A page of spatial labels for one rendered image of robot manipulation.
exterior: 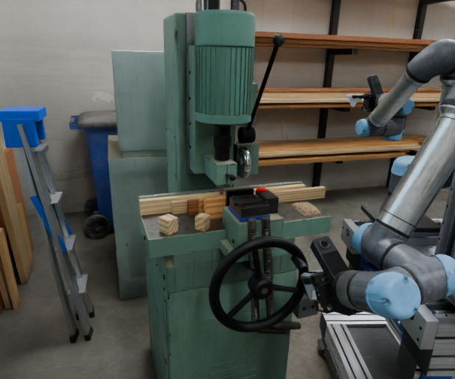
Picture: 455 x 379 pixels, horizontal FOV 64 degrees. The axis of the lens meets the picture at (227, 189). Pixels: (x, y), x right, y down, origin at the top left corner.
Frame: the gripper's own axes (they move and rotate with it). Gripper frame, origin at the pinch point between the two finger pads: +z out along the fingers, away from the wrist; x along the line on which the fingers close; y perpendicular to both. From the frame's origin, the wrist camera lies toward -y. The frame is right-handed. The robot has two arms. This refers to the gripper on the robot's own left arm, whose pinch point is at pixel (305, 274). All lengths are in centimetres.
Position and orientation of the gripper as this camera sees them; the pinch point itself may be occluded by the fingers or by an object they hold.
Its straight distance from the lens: 98.4
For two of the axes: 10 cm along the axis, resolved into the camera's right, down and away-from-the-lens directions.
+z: -2.3, 1.7, 9.6
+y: 2.2, 9.7, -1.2
